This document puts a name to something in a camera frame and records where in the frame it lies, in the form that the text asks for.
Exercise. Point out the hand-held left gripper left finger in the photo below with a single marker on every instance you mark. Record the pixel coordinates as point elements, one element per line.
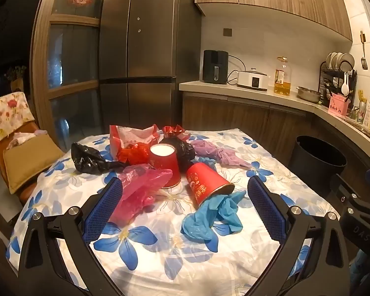
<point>103,209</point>

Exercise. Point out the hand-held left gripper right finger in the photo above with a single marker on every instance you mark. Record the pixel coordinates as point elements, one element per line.
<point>266,209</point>

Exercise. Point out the blue rubber glove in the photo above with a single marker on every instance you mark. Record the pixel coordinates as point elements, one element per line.
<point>200,228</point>
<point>231,212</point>

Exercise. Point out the pink plastic bag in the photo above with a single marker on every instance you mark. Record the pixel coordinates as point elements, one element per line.
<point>135,191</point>

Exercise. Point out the black trash bin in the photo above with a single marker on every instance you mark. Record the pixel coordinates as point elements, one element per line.
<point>308,166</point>

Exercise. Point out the long black plastic bag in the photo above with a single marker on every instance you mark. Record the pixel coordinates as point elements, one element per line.
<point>86,158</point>

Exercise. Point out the red plastic bag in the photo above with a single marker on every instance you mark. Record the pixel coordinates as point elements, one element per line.
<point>135,154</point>

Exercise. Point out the purple plastic bag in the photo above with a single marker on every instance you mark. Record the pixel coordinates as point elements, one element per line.
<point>222,157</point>

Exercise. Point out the red paper cup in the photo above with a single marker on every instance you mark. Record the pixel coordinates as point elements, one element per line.
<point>165,166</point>
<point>200,182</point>

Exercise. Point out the red snack packet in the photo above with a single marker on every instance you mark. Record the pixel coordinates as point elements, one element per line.
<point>123,138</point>

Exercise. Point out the round black plastic bag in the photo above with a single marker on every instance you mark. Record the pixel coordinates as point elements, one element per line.
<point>185,154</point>

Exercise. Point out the red shiny wrapper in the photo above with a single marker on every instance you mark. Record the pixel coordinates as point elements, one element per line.
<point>175,131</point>

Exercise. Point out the blue cloth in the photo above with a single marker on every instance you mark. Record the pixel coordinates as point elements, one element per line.
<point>362,268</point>

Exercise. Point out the drink can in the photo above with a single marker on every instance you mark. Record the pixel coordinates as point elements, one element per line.
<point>359,117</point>

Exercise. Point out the white bottle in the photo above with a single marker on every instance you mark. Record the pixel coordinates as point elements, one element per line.
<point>369,112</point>

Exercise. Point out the pink utensil holder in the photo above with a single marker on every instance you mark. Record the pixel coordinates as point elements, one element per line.
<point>337,106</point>

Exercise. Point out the blue floral tablecloth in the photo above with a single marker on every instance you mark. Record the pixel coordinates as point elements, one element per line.
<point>172,252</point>

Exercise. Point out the tan seat cushion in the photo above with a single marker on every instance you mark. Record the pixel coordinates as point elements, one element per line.
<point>30,160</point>

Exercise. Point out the white rice paddle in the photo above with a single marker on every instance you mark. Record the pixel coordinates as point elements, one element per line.
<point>345,88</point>

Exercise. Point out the steel pot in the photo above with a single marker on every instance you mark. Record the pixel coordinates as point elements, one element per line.
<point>309,95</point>

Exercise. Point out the kitchen counter with wooden cabinets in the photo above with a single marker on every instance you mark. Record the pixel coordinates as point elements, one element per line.
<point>234,111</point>

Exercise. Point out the black dish rack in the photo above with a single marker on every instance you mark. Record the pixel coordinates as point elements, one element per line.
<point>330,80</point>

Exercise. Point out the pink cloth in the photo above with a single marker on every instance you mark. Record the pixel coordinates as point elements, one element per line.
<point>23,137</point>

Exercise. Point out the brown chair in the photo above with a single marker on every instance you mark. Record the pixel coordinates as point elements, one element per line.
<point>27,129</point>

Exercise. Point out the hanging metal spatula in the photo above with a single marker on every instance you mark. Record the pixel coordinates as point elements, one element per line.
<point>363,61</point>

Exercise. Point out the row of plates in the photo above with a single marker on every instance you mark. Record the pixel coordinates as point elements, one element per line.
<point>339,60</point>

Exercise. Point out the cooking oil bottle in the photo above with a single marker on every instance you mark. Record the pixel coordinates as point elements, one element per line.
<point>282,81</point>

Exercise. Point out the white slow cooker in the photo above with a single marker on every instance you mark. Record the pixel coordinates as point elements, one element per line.
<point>252,80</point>

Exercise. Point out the floral chair cover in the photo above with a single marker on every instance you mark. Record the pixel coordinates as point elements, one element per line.
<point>9,111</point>

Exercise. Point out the steel refrigerator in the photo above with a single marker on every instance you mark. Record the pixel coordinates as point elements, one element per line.
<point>148,67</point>

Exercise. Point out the black air fryer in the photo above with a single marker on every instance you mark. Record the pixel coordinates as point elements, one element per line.
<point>215,64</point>

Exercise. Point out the wooden glass-door cabinet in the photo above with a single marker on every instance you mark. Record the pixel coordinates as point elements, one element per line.
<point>74,55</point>

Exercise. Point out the dried flower bunch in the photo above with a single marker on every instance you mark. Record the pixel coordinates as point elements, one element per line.
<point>16,72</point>

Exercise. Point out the dark wall socket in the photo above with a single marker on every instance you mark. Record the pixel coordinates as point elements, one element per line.
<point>228,32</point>

